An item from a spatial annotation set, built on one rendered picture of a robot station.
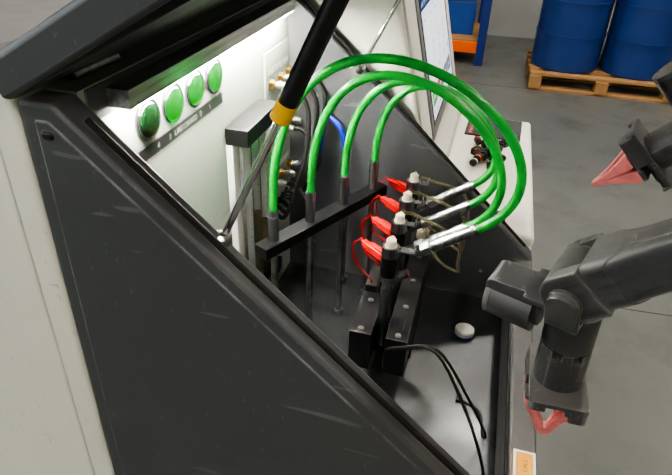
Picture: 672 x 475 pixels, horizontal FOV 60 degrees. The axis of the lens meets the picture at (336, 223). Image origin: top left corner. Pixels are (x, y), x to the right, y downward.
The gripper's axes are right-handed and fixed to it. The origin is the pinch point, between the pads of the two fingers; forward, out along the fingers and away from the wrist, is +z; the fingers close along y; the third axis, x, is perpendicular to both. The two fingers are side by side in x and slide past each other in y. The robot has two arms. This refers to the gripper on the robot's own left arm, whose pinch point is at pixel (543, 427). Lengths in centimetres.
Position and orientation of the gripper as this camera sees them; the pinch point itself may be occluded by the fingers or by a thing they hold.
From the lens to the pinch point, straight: 83.4
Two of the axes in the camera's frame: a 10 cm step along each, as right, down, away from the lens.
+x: 9.6, 1.5, -2.3
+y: -2.7, 4.8, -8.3
